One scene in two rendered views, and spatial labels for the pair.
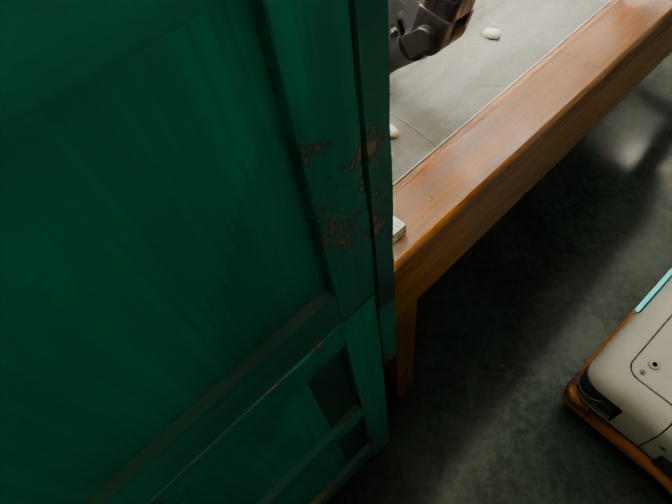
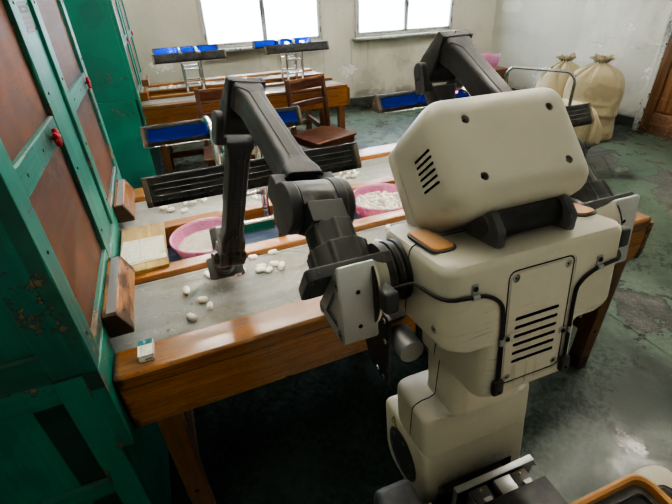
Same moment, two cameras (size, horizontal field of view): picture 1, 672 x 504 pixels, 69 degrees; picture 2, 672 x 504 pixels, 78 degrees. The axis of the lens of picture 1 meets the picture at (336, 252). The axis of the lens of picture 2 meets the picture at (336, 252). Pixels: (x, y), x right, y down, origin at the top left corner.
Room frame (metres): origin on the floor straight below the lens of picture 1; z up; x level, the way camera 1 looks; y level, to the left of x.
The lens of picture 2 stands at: (-0.21, -0.71, 1.50)
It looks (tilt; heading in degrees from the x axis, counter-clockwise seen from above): 32 degrees down; 12
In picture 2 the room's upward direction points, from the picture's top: 3 degrees counter-clockwise
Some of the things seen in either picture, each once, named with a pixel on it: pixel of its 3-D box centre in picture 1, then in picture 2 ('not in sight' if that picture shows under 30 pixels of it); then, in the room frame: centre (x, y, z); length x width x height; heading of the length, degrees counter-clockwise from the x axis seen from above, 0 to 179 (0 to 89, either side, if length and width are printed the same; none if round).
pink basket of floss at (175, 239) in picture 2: not in sight; (209, 244); (1.00, 0.04, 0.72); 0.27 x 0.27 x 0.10
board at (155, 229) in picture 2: not in sight; (143, 246); (0.88, 0.22, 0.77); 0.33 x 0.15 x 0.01; 34
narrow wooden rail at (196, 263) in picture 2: not in sight; (374, 230); (1.20, -0.55, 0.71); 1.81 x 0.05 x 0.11; 124
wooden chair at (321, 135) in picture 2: not in sight; (322, 134); (3.32, 0.14, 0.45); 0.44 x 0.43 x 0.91; 142
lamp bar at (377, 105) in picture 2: not in sight; (434, 95); (1.86, -0.75, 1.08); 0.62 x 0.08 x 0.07; 124
